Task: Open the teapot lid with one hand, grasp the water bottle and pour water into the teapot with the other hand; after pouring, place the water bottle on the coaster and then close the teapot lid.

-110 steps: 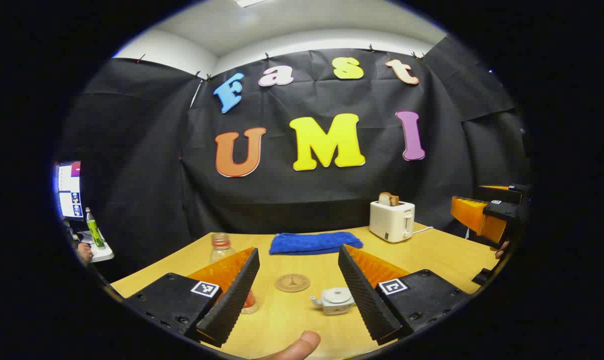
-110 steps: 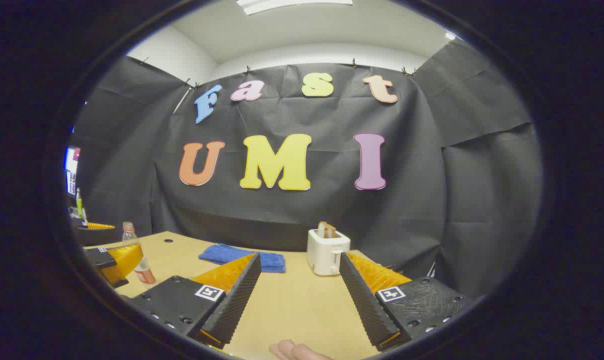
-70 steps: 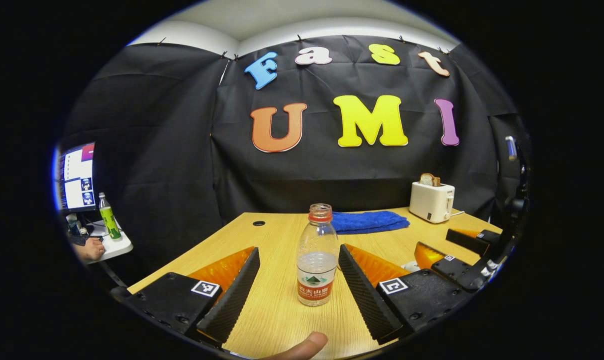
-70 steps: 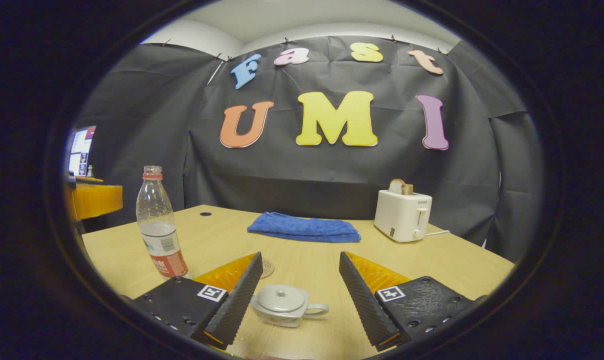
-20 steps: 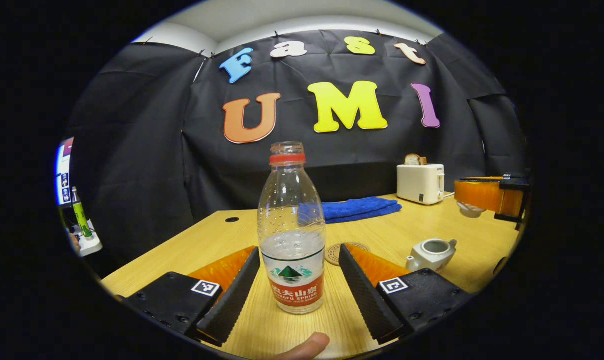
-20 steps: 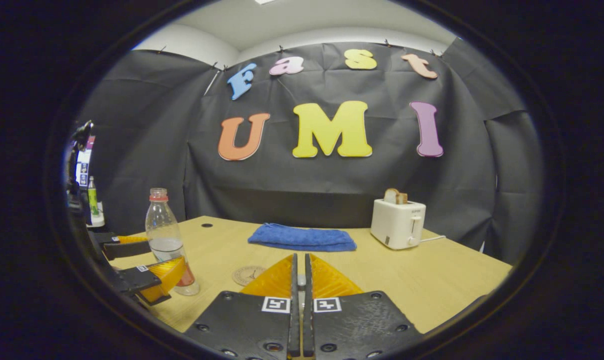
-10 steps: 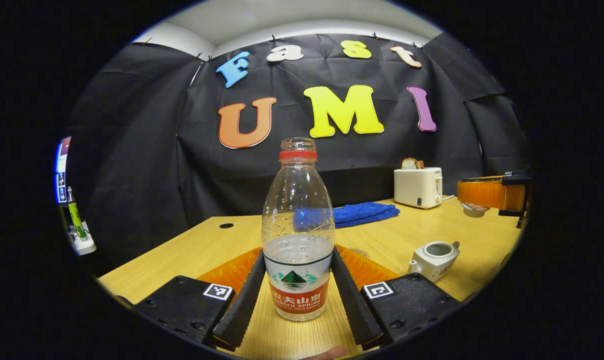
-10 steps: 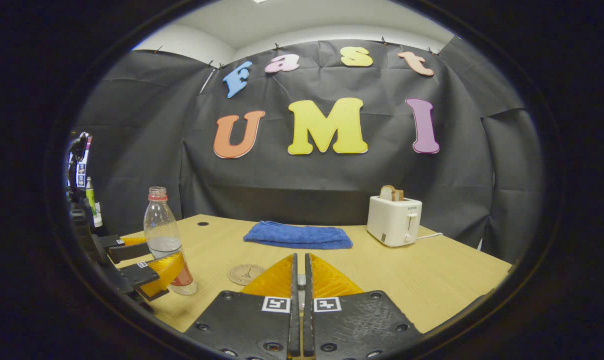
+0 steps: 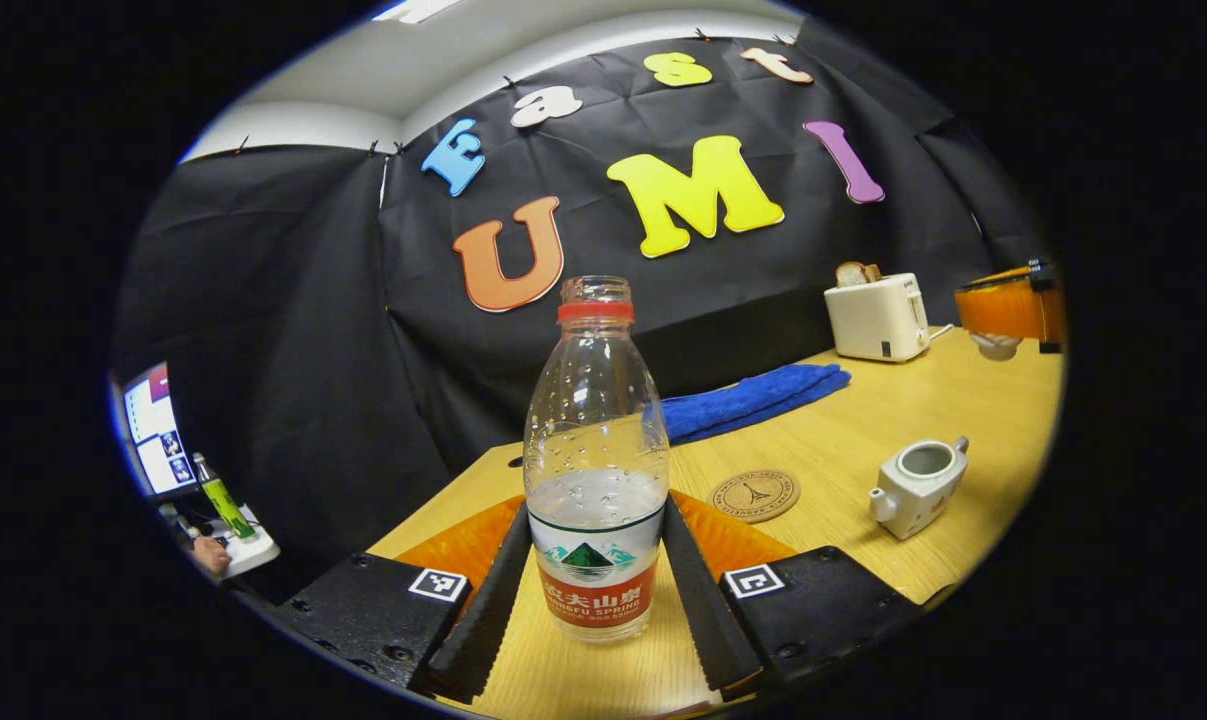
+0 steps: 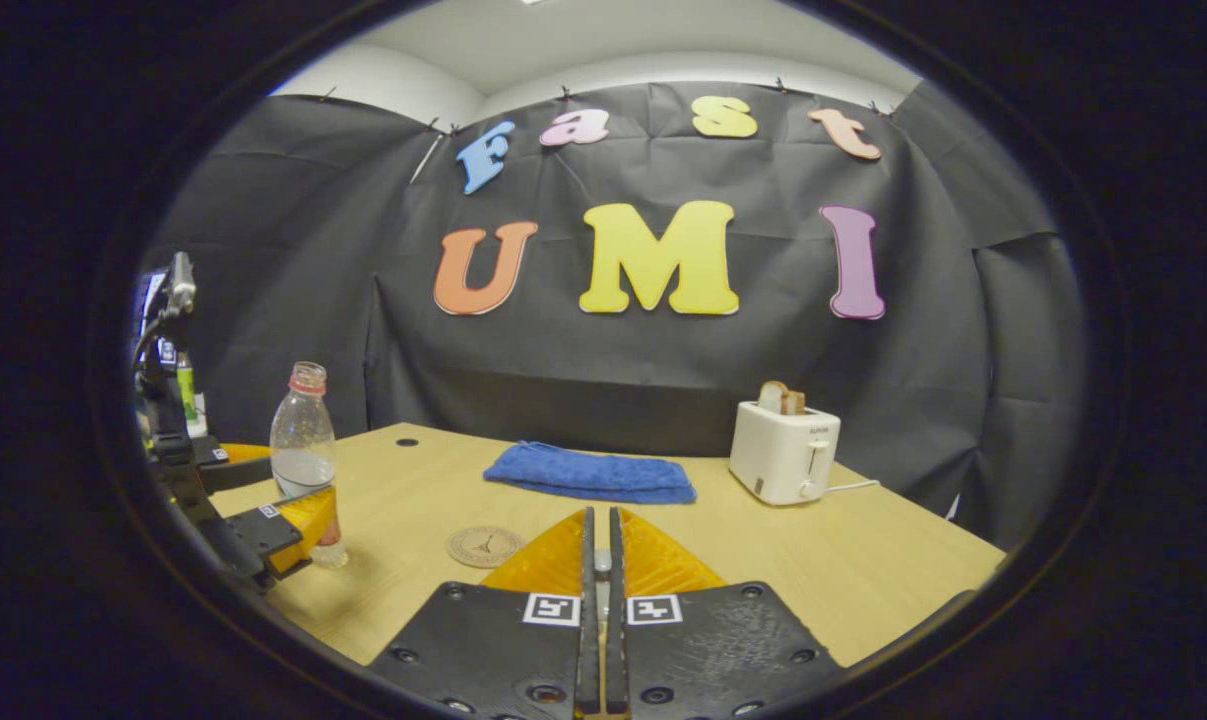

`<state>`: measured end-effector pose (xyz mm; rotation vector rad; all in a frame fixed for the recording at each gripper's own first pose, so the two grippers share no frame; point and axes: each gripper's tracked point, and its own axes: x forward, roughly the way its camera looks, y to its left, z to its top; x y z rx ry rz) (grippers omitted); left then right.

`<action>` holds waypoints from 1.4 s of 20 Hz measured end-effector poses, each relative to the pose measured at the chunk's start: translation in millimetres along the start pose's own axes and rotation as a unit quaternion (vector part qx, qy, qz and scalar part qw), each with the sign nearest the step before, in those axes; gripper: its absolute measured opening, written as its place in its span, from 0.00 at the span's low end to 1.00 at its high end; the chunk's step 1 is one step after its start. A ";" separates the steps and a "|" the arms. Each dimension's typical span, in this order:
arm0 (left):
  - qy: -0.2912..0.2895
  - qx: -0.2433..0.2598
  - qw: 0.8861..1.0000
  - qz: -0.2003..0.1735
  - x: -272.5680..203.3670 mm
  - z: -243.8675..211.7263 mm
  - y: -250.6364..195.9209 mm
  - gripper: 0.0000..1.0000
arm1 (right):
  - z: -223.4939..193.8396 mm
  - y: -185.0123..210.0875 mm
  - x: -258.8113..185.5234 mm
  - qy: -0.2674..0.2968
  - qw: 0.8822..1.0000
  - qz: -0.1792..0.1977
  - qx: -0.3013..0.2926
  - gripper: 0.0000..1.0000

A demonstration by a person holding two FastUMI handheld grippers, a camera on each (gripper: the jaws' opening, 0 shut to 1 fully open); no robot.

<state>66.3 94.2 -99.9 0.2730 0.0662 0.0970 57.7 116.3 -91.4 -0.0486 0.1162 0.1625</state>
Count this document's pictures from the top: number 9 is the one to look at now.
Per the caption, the green drink bottle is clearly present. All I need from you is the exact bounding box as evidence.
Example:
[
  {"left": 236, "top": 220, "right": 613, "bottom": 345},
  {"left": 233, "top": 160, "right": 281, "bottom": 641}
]
[{"left": 193, "top": 452, "right": 257, "bottom": 541}]

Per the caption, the ceiling light panel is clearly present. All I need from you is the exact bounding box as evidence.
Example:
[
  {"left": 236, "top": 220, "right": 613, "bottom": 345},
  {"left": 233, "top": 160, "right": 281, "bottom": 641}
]
[{"left": 373, "top": 0, "right": 464, "bottom": 24}]

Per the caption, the black backdrop cloth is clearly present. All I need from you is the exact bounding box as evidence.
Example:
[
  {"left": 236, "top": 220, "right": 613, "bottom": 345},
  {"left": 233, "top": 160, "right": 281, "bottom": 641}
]
[{"left": 113, "top": 18, "right": 1049, "bottom": 601}]

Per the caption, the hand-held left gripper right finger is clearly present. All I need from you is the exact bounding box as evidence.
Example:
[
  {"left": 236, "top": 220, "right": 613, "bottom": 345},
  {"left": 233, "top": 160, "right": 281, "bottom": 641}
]
[{"left": 662, "top": 490, "right": 932, "bottom": 703}]

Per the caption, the round cork coaster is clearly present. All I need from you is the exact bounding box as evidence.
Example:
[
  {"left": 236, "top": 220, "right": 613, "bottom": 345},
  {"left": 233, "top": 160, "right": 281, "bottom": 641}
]
[{"left": 710, "top": 468, "right": 802, "bottom": 524}]

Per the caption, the blue towel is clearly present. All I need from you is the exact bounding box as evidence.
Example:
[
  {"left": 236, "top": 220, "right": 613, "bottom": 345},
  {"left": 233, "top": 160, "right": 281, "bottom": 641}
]
[{"left": 660, "top": 363, "right": 852, "bottom": 446}]

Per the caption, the white side table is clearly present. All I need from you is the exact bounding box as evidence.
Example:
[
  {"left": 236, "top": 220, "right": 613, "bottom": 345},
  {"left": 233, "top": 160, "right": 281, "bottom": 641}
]
[{"left": 203, "top": 505, "right": 282, "bottom": 579}]

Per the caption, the computer monitor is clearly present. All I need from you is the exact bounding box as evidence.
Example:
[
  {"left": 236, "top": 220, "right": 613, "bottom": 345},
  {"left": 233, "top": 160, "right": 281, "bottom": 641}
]
[{"left": 118, "top": 363, "right": 199, "bottom": 498}]

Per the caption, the white toaster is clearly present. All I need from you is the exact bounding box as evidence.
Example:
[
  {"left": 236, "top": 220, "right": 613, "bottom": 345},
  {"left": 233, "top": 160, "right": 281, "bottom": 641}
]
[{"left": 824, "top": 273, "right": 932, "bottom": 363}]

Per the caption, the white ceramic teacup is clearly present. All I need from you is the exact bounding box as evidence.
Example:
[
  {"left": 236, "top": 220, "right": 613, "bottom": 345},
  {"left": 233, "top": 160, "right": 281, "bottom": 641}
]
[{"left": 869, "top": 436, "right": 970, "bottom": 541}]

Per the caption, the clear plastic water bottle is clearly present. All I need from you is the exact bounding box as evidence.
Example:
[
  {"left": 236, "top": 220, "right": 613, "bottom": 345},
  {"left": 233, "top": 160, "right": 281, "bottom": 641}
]
[{"left": 523, "top": 276, "right": 671, "bottom": 643}]

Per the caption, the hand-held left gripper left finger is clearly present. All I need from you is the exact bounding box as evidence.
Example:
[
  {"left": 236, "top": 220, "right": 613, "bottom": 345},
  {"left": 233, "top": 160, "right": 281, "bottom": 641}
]
[{"left": 268, "top": 495, "right": 534, "bottom": 703}]

